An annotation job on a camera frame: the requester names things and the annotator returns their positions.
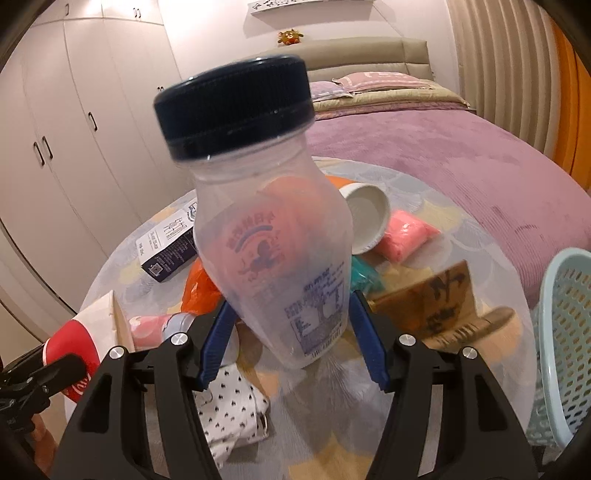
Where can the pink pillow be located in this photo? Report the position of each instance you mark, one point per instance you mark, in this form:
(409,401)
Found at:
(383,81)

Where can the round table with patterned cloth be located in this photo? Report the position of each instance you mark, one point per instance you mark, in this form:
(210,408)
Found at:
(295,415)

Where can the beige padded headboard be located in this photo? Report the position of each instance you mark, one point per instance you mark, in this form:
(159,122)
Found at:
(360,53)

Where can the orange plush toy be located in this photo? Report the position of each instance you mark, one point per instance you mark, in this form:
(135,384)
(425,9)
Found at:
(289,38)

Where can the clear bottle with dark cap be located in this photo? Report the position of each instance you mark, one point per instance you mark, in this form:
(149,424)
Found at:
(258,207)

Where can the white black-dotted cloth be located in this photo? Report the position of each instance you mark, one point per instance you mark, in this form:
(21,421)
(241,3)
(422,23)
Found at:
(231,406)

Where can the pink packet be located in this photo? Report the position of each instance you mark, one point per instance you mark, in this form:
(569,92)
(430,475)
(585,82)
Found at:
(401,235)

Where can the white wall picture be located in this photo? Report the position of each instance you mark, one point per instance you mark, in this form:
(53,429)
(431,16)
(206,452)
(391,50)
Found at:
(281,4)

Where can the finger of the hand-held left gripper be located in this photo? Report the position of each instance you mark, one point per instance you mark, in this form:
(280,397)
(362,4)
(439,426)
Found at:
(55,371)

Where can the small pink and white bottle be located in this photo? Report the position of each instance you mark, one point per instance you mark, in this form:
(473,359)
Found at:
(147,332)

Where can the white and blue milk carton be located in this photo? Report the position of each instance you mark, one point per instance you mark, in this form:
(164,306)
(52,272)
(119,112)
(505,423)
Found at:
(171,244)

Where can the brown cardboard piece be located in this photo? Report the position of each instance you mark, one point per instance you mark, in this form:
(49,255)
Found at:
(438,304)

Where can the teal packet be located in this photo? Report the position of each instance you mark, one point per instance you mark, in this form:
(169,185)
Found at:
(364,274)

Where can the white wardrobe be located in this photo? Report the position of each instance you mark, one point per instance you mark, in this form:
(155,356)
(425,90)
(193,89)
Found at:
(69,115)

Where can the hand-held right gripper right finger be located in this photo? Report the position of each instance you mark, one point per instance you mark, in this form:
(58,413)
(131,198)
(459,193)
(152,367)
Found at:
(370,342)

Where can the beige curtain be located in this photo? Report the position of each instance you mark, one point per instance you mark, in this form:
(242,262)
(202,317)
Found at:
(498,69)

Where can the red and white paper cup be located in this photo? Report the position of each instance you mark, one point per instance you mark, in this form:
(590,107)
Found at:
(74,341)

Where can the light teal plastic basket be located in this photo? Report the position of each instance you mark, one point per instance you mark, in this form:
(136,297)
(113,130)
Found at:
(563,323)

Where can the folded beige quilt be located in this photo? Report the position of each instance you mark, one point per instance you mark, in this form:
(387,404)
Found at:
(415,101)

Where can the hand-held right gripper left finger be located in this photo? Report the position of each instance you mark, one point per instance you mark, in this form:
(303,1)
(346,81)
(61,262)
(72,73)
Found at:
(216,351)

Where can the orange curtain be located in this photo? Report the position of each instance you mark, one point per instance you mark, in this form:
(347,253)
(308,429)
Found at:
(575,106)

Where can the purple bed blanket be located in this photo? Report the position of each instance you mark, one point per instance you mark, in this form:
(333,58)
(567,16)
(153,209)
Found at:
(438,152)

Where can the purple pillow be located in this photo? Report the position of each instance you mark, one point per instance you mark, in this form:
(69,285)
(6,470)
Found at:
(325,91)

